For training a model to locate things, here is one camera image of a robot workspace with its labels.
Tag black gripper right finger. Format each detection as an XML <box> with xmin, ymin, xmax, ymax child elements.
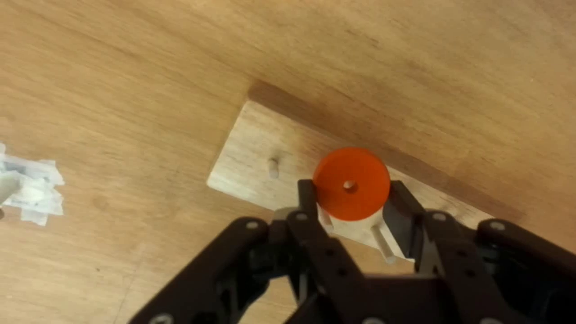
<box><xmin>383</xmin><ymin>178</ymin><xmax>576</xmax><ymax>324</ymax></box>

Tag orange plastic ring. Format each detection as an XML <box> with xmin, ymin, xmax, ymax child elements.
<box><xmin>311</xmin><ymin>146</ymin><xmax>392</xmax><ymax>225</ymax></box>

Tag white peg stand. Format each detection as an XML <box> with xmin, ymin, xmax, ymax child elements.
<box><xmin>0</xmin><ymin>142</ymin><xmax>67</xmax><ymax>229</ymax></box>

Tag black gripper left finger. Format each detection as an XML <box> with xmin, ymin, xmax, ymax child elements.
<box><xmin>128</xmin><ymin>176</ymin><xmax>367</xmax><ymax>324</ymax></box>

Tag wooden stand with clear pegs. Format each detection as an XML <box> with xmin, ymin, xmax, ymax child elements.
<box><xmin>205</xmin><ymin>97</ymin><xmax>500</xmax><ymax>266</ymax></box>

